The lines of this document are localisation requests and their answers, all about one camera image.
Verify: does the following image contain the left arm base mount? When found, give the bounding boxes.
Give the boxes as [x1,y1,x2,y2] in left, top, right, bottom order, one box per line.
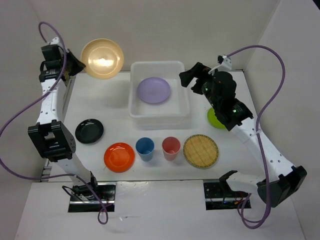
[62,182,117,213]

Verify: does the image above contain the orange plastic plate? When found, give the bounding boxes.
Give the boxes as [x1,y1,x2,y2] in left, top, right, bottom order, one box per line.
[103,142,135,173]

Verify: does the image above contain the blue plastic cup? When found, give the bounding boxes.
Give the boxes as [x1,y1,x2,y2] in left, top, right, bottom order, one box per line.
[135,137,155,162]

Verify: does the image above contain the lime green plate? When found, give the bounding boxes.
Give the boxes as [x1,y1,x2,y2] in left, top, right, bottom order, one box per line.
[207,108,226,129]

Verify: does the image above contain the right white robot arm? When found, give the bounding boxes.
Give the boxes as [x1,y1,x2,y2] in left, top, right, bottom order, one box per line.
[179,62,307,208]

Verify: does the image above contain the white plastic bin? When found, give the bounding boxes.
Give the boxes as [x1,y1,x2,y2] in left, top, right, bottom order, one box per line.
[128,60,191,129]

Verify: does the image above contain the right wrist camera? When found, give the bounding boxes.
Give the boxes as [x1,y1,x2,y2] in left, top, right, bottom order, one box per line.
[208,55,232,76]

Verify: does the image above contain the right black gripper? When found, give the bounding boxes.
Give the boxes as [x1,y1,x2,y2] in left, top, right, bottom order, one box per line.
[179,61,221,109]

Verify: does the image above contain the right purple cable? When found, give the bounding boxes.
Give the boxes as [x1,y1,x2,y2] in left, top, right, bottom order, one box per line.
[226,45,287,230]

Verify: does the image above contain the black plastic plate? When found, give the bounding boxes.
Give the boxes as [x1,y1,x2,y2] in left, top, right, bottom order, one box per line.
[75,118,104,145]

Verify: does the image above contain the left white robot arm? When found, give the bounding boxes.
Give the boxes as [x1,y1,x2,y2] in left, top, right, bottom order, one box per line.
[27,37,100,201]

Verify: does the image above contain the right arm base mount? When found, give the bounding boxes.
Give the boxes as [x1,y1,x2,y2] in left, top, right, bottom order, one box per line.
[203,181,248,211]

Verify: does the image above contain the pink plastic cup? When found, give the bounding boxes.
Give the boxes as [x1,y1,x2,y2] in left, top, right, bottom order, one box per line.
[162,136,181,161]

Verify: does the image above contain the round bamboo woven plate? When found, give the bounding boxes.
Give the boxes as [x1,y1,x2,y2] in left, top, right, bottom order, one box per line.
[182,134,219,169]

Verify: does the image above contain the beige bear print plate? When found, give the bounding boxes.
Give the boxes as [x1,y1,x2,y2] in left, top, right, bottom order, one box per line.
[80,38,125,80]

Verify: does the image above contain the lilac plastic plate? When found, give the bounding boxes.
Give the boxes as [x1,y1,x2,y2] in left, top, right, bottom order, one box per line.
[137,77,171,104]

